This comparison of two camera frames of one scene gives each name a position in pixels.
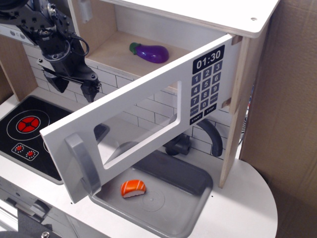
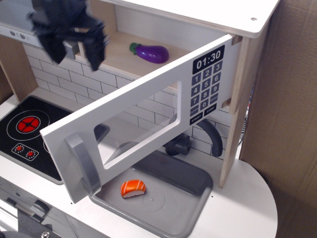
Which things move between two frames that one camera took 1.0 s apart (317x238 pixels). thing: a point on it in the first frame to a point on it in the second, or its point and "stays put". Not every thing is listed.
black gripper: (64, 55) to (52, 20)
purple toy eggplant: (152, 53) stays put
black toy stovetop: (21, 141) stays put
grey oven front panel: (14, 198) stays put
